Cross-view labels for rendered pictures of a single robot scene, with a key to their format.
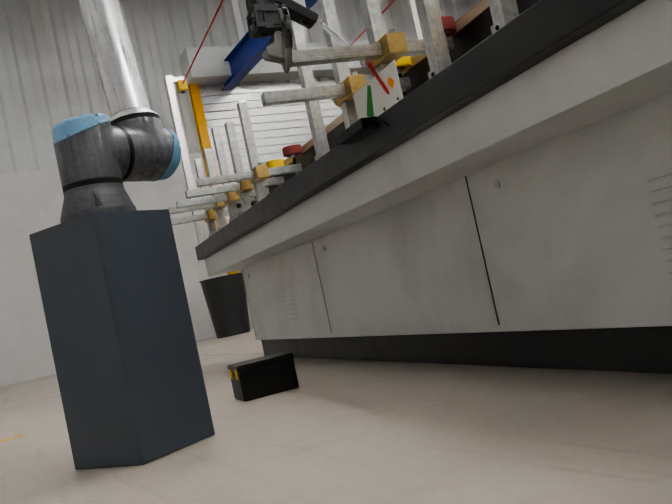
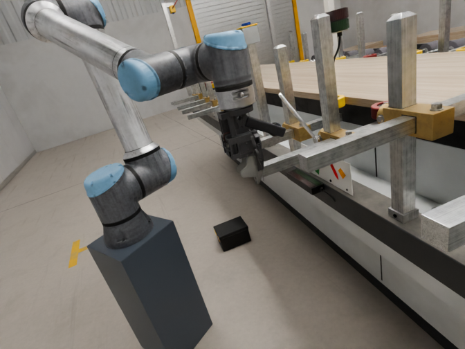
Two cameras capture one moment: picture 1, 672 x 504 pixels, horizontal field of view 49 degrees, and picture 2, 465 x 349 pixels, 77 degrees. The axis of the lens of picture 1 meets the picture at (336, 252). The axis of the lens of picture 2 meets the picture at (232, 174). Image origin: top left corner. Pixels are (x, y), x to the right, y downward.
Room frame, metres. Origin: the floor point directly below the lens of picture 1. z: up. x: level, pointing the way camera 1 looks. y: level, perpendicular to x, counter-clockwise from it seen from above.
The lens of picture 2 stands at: (0.96, -0.04, 1.16)
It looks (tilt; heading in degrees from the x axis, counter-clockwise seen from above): 23 degrees down; 10
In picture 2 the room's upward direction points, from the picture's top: 15 degrees counter-clockwise
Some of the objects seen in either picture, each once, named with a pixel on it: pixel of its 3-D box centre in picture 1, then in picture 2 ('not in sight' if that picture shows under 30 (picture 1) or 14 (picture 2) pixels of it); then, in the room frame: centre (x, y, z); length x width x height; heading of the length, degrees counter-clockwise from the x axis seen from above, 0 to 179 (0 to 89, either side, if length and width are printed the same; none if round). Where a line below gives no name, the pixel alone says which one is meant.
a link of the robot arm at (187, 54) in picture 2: not in sight; (192, 65); (1.73, 0.12, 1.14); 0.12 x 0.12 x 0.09; 52
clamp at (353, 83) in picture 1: (349, 91); (295, 129); (2.02, -0.13, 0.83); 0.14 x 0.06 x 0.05; 22
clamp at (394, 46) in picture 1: (386, 52); (338, 139); (1.79, -0.23, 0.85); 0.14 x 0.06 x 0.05; 22
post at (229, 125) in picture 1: (239, 174); (211, 94); (3.20, 0.34, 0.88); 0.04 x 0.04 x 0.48; 22
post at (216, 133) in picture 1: (225, 175); (202, 86); (3.44, 0.43, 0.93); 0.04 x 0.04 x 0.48; 22
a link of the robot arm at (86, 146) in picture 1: (89, 151); (113, 190); (1.89, 0.57, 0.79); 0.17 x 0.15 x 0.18; 142
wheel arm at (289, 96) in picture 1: (338, 91); (288, 134); (1.99, -0.10, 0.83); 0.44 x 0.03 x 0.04; 112
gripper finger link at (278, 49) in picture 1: (278, 51); (250, 171); (1.65, 0.03, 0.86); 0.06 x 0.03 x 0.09; 111
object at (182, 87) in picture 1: (191, 159); (182, 55); (4.20, 0.70, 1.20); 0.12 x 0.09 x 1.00; 112
